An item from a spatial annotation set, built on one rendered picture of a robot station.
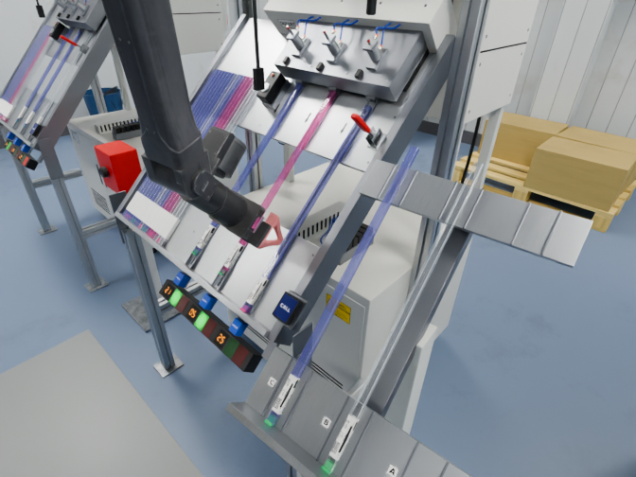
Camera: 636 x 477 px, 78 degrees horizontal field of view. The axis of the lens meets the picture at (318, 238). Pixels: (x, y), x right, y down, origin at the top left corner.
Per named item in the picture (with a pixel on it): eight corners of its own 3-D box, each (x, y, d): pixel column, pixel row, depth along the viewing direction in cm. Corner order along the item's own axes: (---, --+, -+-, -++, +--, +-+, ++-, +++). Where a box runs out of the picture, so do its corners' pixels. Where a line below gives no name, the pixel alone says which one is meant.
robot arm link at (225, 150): (141, 167, 55) (190, 188, 53) (181, 98, 57) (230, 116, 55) (183, 196, 66) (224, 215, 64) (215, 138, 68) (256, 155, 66)
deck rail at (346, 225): (290, 346, 79) (273, 343, 74) (283, 341, 80) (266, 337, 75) (460, 57, 84) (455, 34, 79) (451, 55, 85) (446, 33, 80)
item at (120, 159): (146, 333, 171) (94, 165, 128) (121, 306, 184) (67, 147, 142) (194, 306, 186) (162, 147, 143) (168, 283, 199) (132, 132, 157)
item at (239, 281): (279, 334, 78) (271, 331, 76) (130, 217, 116) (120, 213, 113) (327, 253, 80) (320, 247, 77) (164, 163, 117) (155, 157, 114)
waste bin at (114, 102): (120, 125, 413) (109, 81, 389) (141, 132, 398) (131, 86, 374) (86, 134, 386) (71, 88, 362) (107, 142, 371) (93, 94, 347)
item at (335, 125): (376, 183, 83) (367, 171, 79) (202, 117, 120) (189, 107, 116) (451, 55, 85) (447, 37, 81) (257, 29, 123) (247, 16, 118)
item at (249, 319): (283, 341, 80) (263, 336, 74) (134, 223, 118) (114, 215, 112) (286, 336, 80) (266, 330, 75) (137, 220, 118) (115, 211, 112)
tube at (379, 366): (332, 472, 55) (329, 474, 54) (325, 467, 55) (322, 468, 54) (484, 167, 62) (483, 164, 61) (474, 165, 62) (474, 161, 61)
